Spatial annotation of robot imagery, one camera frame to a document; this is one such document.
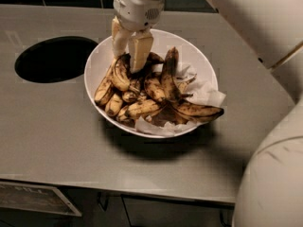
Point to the framed label sign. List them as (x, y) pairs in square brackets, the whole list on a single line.
[(37, 198)]

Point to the dark round counter hole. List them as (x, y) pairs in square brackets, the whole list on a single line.
[(55, 60)]

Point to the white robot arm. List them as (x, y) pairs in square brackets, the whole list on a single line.
[(266, 106)]

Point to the spotted banana right front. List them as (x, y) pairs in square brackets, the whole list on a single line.
[(197, 113)]

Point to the small banana under centre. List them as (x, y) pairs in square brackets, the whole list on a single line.
[(136, 91)]

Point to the curved dark spotted banana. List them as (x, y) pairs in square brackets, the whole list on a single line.
[(122, 74)]

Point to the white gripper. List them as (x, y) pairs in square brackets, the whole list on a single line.
[(136, 12)]

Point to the white paper napkin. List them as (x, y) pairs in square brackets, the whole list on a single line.
[(202, 84)]

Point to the spotted banana front centre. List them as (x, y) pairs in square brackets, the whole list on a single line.
[(138, 109)]

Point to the black cabinet handle left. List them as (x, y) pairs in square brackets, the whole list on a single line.
[(102, 201)]

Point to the spotted banana middle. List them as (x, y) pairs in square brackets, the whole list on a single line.
[(154, 89)]

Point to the upright dark banana centre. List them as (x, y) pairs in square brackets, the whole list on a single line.
[(168, 77)]

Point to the white oval bowl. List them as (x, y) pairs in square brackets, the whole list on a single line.
[(101, 58)]

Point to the small banana front left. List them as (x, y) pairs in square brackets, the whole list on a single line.
[(114, 105)]

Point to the long spotted banana left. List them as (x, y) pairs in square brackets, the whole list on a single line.
[(105, 89)]

